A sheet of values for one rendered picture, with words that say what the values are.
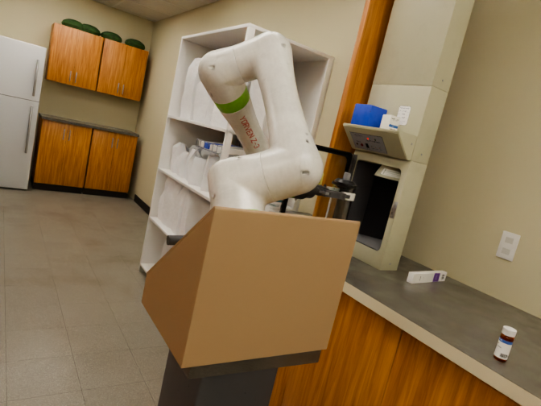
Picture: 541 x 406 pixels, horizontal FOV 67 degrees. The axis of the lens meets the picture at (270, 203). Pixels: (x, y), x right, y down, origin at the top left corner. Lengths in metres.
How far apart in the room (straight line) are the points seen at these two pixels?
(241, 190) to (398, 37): 1.22
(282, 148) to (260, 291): 0.36
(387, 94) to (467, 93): 0.45
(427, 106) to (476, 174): 0.47
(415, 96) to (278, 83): 0.82
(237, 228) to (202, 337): 0.21
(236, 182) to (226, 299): 0.32
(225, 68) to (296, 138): 0.36
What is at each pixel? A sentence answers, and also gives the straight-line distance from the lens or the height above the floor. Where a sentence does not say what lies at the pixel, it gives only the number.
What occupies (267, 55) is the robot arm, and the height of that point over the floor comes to 1.59.
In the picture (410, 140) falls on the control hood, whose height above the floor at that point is 1.49.
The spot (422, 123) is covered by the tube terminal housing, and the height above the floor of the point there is 1.56.
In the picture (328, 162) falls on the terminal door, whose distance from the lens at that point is 1.88.
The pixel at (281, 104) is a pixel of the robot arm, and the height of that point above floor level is 1.46.
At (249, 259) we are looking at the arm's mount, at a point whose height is 1.15.
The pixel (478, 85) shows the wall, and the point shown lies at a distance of 2.20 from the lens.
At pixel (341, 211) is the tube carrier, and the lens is 1.69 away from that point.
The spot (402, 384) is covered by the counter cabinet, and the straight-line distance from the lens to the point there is 1.45.
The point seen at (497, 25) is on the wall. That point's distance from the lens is 2.27.
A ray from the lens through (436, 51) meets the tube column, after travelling 1.83.
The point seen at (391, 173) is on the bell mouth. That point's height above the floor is 1.34.
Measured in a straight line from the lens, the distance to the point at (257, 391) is 1.06.
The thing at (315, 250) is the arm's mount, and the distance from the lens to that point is 0.85.
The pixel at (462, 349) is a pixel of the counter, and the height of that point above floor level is 0.94.
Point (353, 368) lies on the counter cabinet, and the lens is 1.58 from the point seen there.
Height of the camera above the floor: 1.38
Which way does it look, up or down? 9 degrees down
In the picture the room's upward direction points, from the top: 13 degrees clockwise
